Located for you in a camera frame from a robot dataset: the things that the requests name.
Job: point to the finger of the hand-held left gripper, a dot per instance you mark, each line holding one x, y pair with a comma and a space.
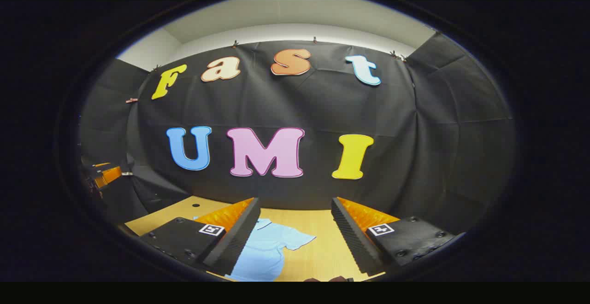
108, 176
101, 164

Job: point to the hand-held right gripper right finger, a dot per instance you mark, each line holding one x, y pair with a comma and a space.
352, 237

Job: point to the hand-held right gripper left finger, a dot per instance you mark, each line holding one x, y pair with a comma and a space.
237, 237

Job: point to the light blue T-shirt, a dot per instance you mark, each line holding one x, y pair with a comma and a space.
267, 253

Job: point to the black backdrop cloth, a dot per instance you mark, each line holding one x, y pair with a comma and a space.
322, 106

